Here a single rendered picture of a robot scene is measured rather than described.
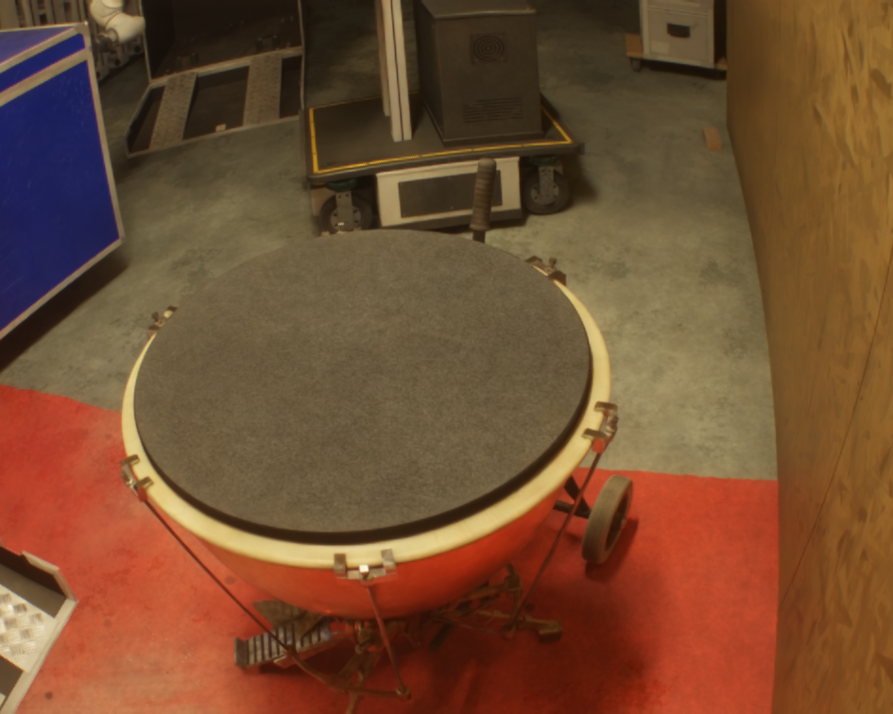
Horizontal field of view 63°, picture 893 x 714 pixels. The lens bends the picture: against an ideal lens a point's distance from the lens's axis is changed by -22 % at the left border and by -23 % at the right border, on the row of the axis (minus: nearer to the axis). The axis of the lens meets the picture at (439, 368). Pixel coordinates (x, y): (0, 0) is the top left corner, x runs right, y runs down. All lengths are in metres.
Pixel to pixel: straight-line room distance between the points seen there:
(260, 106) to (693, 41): 2.31
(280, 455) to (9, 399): 1.89
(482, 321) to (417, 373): 0.14
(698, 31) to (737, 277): 2.03
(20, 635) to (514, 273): 1.45
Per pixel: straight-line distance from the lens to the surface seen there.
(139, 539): 2.22
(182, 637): 1.99
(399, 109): 2.99
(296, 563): 1.04
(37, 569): 2.14
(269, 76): 4.69
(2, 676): 2.11
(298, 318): 1.35
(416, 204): 2.96
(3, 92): 2.73
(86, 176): 2.98
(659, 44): 4.68
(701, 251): 3.07
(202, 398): 1.25
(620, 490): 1.89
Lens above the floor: 1.57
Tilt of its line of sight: 39 degrees down
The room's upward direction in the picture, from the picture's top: 5 degrees counter-clockwise
